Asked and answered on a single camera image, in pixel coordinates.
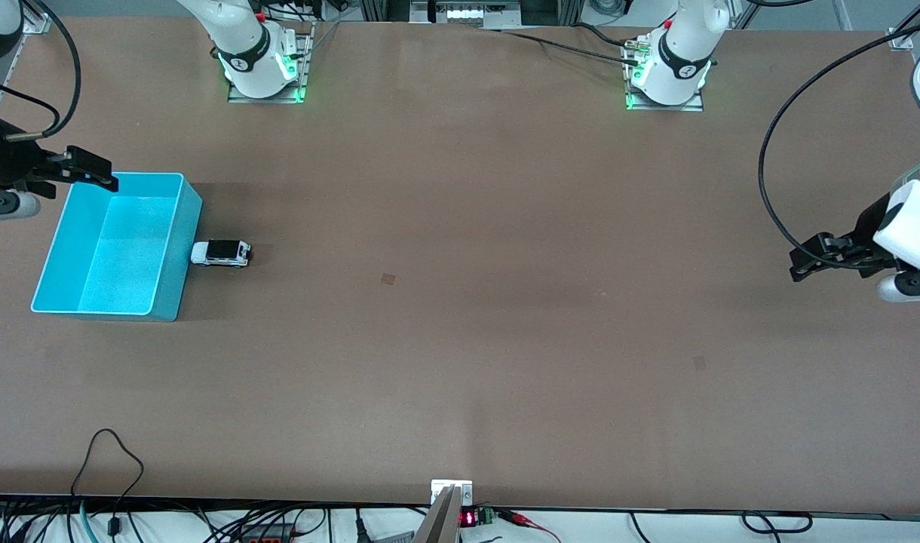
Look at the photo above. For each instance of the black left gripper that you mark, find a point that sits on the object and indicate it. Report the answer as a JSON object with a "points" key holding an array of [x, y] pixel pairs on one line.
{"points": [[870, 228]]}

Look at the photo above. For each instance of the white toy pickup truck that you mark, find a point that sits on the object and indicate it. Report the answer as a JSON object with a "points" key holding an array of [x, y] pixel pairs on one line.
{"points": [[222, 254]]}

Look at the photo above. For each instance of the grey metal bar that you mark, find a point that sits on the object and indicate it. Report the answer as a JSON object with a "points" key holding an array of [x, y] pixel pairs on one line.
{"points": [[441, 522]]}

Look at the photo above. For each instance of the steel right arm base plate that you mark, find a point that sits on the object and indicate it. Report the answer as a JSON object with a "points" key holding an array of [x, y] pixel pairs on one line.
{"points": [[237, 96]]}

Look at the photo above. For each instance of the aluminium frame profile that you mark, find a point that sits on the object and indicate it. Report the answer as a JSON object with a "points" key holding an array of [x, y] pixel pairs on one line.
{"points": [[901, 38], [38, 23]]}

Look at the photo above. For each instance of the teal plastic bin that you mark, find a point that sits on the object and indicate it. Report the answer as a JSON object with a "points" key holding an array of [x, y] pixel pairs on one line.
{"points": [[121, 256]]}

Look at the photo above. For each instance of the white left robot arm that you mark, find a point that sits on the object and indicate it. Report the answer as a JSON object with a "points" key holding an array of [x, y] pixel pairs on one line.
{"points": [[679, 45]]}

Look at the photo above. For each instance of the red digit display module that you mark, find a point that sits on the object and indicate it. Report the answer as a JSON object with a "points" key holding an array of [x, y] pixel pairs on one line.
{"points": [[467, 518]]}

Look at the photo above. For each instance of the lit white panel device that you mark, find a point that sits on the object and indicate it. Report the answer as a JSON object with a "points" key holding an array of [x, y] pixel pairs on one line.
{"points": [[464, 13]]}

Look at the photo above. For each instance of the white mounting bracket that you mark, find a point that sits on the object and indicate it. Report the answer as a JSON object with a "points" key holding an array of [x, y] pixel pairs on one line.
{"points": [[441, 486]]}

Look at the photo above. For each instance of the steel left arm base plate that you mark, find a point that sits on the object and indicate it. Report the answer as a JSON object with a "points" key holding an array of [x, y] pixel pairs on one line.
{"points": [[694, 105]]}

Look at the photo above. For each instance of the red black clip leads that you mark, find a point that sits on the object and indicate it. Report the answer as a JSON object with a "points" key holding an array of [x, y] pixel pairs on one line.
{"points": [[520, 518]]}

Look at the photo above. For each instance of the black power plug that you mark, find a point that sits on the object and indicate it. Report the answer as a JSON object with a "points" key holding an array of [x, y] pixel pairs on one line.
{"points": [[360, 528]]}

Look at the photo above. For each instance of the orange power strip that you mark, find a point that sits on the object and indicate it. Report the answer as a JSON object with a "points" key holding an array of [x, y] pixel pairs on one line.
{"points": [[268, 537]]}

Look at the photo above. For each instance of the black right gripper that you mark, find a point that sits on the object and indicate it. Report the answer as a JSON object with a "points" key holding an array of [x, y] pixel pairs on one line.
{"points": [[9, 161]]}

